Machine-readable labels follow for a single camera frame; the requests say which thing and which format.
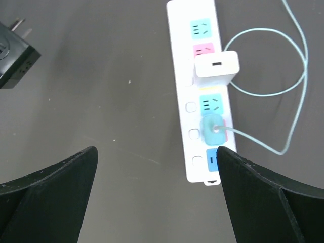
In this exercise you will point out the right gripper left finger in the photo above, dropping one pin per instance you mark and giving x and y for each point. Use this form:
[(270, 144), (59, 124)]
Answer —
[(49, 205)]

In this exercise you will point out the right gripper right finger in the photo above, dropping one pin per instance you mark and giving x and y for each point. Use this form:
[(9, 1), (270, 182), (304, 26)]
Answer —
[(265, 206)]

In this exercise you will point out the teal charger plug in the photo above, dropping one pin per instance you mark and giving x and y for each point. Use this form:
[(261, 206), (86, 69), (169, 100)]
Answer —
[(212, 134)]

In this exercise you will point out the white charger adapter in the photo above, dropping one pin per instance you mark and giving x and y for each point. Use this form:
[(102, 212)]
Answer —
[(214, 69)]

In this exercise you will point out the black cube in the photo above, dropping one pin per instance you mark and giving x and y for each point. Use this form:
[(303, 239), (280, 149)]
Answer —
[(17, 55)]

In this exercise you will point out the white power strip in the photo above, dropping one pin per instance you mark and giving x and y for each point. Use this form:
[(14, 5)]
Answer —
[(194, 30)]

